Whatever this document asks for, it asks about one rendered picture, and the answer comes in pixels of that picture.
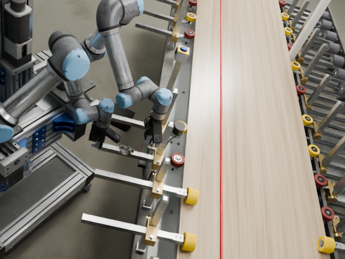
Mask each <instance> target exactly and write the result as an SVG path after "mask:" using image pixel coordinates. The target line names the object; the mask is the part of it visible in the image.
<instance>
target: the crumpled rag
mask: <svg viewBox="0 0 345 259"><path fill-rule="evenodd" d="M119 149H120V151H119V153H121V154H124V155H127V154H132V153H134V149H132V148H131V147H129V146H128V147H126V146H124V145H120V146H119Z"/></svg>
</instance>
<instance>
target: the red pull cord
mask: <svg viewBox="0 0 345 259"><path fill-rule="evenodd" d="M220 259H223V148H222V0H220Z"/></svg>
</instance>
